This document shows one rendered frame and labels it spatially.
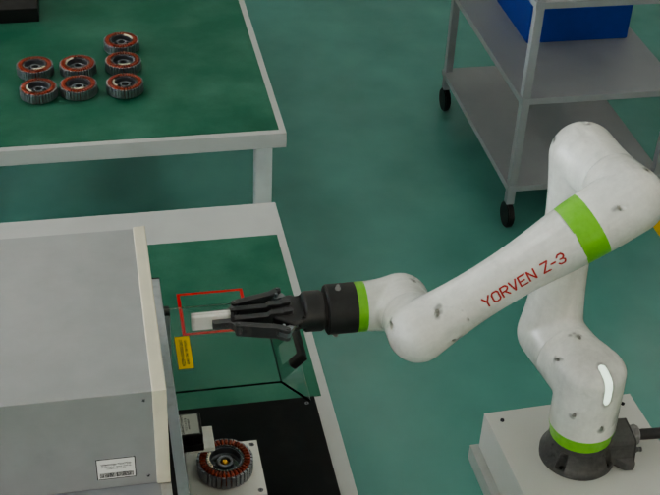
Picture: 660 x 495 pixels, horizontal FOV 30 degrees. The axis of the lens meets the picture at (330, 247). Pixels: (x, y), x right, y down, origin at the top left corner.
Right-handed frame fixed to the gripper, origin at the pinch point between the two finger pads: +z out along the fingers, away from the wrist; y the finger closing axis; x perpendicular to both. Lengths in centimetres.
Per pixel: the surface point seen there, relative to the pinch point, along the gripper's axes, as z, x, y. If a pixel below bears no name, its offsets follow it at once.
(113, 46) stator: 10, -41, 190
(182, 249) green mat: -1, -45, 83
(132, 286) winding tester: 13.4, 11.3, -2.7
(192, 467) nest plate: 4.0, -42.2, 5.6
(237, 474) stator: -4.3, -38.9, -1.1
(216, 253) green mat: -10, -45, 80
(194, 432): 3.5, -28.4, 1.1
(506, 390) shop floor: -101, -120, 98
